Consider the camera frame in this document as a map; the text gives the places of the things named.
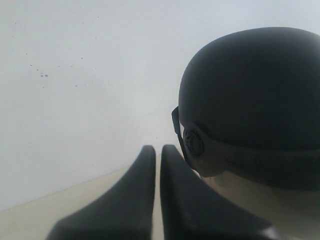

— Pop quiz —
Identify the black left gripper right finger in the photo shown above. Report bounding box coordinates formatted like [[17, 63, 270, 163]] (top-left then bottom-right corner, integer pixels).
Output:
[[160, 145, 272, 240]]

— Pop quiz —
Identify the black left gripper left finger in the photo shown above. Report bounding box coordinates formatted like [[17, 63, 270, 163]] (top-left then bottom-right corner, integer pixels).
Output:
[[47, 145, 156, 240]]

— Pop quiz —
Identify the black helmet with visor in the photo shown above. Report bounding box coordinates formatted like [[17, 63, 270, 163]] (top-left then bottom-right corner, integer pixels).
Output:
[[172, 27, 320, 192]]

